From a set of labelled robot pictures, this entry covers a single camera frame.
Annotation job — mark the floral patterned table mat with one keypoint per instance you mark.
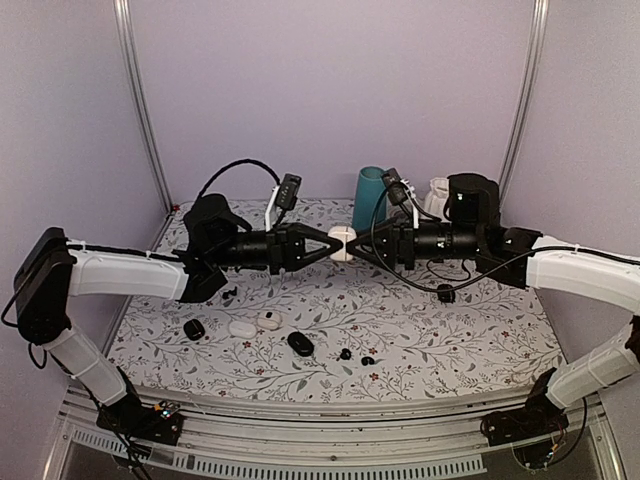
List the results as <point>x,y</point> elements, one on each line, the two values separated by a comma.
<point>491,338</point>

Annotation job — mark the white ribbed vase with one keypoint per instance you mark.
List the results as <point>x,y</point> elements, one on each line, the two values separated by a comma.
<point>437,196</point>

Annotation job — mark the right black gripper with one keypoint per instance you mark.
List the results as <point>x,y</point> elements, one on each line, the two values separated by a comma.
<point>399,243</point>

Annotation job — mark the black small earbud case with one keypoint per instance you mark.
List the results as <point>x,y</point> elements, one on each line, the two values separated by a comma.
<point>194,330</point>

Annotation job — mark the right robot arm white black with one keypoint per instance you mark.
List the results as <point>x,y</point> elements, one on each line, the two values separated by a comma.
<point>470,228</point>

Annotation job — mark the cream earbud case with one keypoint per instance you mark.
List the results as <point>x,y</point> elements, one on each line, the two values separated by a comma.
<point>344,234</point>

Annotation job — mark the aluminium frame post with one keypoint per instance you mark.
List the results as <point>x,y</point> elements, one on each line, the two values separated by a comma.
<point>532,60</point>
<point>125,30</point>

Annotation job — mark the left aluminium frame post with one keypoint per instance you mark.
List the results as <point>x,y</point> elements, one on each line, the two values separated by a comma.
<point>125,30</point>

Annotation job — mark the black earbud charging case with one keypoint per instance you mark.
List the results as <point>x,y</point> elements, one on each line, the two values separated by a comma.
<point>446,293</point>

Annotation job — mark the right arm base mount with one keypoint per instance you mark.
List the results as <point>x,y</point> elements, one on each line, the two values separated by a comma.
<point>538,416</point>

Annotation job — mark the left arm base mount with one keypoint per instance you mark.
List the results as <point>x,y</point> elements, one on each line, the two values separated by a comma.
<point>132,419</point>

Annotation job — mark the right aluminium frame post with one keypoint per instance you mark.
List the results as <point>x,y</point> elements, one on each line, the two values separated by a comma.
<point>532,60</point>

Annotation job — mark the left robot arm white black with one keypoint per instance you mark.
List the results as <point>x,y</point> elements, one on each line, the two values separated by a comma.
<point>57,269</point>

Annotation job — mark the teal tall vase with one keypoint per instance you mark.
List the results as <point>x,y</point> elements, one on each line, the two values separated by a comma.
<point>369,189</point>

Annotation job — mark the black oval earbud case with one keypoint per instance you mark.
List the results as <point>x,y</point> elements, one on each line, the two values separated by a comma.
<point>300,344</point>

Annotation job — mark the white open earbud case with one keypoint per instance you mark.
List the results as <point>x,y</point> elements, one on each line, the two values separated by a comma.
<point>269,320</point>

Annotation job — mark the white closed earbud case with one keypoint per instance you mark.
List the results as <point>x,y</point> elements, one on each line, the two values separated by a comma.
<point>242,329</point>

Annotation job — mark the front aluminium rail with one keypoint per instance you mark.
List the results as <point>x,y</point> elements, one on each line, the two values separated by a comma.
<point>419,439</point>

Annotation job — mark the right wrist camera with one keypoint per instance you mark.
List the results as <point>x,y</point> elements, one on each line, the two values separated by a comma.
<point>400,195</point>

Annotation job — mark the black earbud pair left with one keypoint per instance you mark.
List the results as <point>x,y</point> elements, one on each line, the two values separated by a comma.
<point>229,293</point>

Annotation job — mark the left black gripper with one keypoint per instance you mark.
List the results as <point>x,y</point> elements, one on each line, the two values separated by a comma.
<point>287,247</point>

